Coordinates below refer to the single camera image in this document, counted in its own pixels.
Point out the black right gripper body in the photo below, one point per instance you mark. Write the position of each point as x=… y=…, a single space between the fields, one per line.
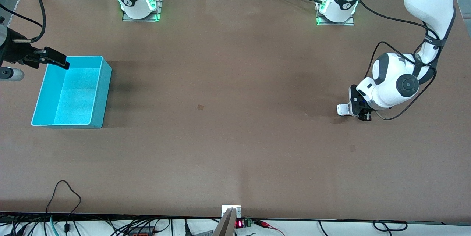
x=15 y=52

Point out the square brown tape patch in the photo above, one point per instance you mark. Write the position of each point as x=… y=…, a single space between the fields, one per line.
x=200 y=107

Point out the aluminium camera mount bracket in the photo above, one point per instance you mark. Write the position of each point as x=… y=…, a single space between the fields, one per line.
x=226 y=225

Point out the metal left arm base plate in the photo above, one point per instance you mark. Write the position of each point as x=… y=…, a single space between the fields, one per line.
x=346 y=23

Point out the turquoise plastic bin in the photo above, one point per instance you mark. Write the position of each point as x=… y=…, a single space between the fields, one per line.
x=73 y=96

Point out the white jeep toy black roof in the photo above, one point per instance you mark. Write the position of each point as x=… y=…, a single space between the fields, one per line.
x=343 y=109

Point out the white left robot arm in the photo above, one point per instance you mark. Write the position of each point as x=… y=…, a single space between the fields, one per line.
x=430 y=0

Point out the red and black clip leads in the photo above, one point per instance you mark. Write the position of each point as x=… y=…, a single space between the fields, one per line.
x=263 y=223

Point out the red digit display module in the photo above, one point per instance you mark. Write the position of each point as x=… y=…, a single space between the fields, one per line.
x=239 y=224

